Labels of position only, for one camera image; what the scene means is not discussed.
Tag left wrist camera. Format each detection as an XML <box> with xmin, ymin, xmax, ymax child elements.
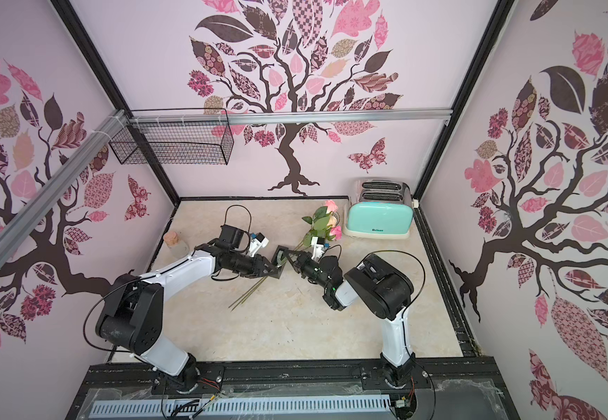
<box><xmin>247</xmin><ymin>233</ymin><xmax>269</xmax><ymax>257</ymax></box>

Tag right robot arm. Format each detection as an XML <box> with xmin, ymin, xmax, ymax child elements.
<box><xmin>277</xmin><ymin>248</ymin><xmax>424</xmax><ymax>389</ymax></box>

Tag mint green toaster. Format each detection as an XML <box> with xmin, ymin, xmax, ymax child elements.
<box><xmin>342</xmin><ymin>178</ymin><xmax>414</xmax><ymax>240</ymax></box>

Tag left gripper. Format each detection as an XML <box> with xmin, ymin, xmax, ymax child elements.
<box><xmin>226</xmin><ymin>251</ymin><xmax>279</xmax><ymax>279</ymax></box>

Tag black tape dispenser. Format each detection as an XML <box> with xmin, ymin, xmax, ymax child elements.
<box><xmin>272</xmin><ymin>245</ymin><xmax>290</xmax><ymax>279</ymax></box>

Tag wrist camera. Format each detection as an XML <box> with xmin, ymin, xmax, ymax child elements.
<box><xmin>247</xmin><ymin>233</ymin><xmax>269</xmax><ymax>257</ymax></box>
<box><xmin>311</xmin><ymin>236</ymin><xmax>330</xmax><ymax>262</ymax></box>

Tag white slotted cable duct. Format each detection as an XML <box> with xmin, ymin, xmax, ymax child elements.
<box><xmin>80</xmin><ymin>395</ymin><xmax>395</xmax><ymax>419</ymax></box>

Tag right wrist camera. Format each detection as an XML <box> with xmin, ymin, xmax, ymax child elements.
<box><xmin>311</xmin><ymin>236</ymin><xmax>330</xmax><ymax>262</ymax></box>

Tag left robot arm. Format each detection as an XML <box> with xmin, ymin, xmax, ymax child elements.
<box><xmin>95</xmin><ymin>224</ymin><xmax>276</xmax><ymax>393</ymax></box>

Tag black wire basket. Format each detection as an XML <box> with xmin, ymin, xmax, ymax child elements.
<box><xmin>110</xmin><ymin>108</ymin><xmax>235</xmax><ymax>166</ymax></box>

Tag glass jar with cork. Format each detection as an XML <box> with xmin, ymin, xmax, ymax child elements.
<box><xmin>163</xmin><ymin>230</ymin><xmax>190</xmax><ymax>260</ymax></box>

